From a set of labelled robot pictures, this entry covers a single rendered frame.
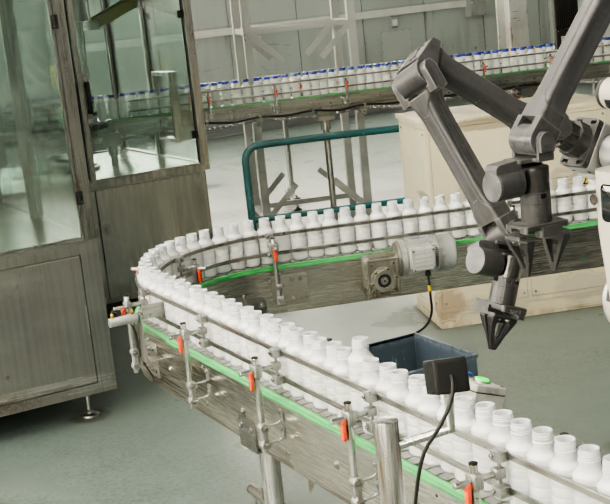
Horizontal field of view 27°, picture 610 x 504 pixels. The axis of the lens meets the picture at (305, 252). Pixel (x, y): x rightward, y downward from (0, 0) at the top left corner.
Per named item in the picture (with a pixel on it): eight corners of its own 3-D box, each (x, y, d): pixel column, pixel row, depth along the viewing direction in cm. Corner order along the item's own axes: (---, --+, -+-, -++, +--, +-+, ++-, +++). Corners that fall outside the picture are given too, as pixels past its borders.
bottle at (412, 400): (439, 456, 256) (432, 380, 253) (410, 459, 257) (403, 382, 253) (437, 446, 262) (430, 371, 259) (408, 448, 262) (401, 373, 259)
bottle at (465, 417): (448, 480, 244) (441, 400, 240) (467, 470, 248) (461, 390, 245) (473, 487, 240) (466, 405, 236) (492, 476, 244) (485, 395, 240)
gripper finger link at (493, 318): (486, 350, 262) (495, 306, 261) (466, 343, 268) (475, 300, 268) (511, 353, 265) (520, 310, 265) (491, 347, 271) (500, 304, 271)
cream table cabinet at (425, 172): (581, 280, 784) (570, 92, 760) (623, 303, 724) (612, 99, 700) (411, 305, 768) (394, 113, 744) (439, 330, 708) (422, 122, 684)
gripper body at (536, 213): (570, 228, 235) (567, 189, 233) (526, 237, 230) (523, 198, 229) (548, 224, 240) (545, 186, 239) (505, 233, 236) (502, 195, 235)
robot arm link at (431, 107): (435, 55, 266) (402, 78, 274) (419, 61, 262) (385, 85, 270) (535, 231, 265) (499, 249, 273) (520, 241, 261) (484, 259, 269)
